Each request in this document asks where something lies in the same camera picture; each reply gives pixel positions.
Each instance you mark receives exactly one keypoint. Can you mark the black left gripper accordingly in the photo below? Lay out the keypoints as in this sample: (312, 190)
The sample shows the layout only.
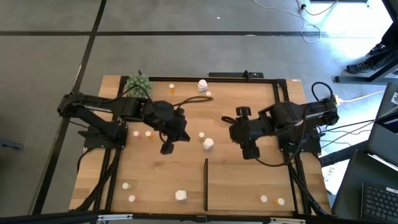
(164, 118)

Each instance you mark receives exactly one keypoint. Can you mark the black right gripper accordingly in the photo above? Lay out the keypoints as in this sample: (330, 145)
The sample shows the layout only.
(248, 130)

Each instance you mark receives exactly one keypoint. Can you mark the white supplement bottle blue label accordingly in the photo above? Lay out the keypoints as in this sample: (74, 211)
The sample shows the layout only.
(208, 143)
(202, 85)
(181, 195)

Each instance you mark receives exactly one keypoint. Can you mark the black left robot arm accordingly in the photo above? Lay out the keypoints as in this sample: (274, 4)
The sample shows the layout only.
(124, 107)

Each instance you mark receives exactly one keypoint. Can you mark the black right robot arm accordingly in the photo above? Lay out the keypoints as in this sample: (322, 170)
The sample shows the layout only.
(311, 115)

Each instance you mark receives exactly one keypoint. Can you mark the orange pill vial white cap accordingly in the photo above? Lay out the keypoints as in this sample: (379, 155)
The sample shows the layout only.
(171, 88)
(280, 201)
(149, 134)

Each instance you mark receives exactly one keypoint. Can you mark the black mounting bar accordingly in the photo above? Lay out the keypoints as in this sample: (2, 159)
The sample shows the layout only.
(233, 75)

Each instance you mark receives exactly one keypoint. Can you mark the green succulent in patterned pot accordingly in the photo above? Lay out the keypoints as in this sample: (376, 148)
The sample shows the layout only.
(139, 85)

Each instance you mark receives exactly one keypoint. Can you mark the white paper sheet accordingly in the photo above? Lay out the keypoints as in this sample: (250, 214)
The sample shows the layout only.
(331, 180)

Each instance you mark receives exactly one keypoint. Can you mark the black desk foot bar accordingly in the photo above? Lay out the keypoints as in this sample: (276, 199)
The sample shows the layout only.
(357, 79)

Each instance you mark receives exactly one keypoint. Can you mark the person's shoe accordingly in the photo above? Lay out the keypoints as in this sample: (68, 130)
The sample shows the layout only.
(377, 49)
(360, 67)

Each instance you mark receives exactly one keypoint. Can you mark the dark laptop screen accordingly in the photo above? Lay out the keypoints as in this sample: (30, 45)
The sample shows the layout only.
(385, 133)

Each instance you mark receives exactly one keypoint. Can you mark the dark grey laptop with keyboard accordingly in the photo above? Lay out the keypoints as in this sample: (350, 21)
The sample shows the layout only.
(379, 202)

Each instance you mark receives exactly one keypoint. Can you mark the person's leg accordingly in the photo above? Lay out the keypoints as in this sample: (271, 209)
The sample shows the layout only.
(391, 37)

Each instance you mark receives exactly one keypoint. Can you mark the dark object on floor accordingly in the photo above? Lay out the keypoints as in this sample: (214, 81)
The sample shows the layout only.
(9, 143)

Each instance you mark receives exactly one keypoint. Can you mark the black aluminium table frame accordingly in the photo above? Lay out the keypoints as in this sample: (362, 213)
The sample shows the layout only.
(217, 79)

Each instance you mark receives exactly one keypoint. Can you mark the black overhead frame bar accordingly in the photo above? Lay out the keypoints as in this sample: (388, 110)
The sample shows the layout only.
(199, 217)

